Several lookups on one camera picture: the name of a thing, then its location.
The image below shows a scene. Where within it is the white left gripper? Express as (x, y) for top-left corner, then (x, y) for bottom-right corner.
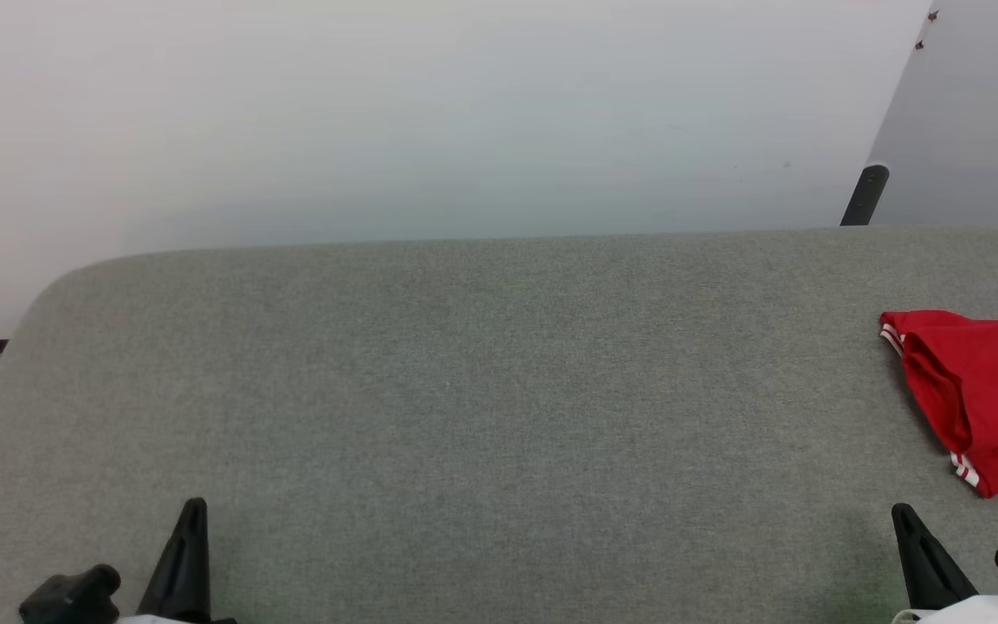
(113, 497), (240, 624)

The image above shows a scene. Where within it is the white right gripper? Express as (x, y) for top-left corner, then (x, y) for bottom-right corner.
(891, 503), (998, 624)

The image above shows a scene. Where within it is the red and white garment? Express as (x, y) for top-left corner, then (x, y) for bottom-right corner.
(878, 309), (998, 500)

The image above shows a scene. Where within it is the black pole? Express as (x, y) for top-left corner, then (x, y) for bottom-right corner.
(839, 164), (891, 228)

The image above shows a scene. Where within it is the grey wall panel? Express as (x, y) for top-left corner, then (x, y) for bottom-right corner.
(866, 0), (998, 240)

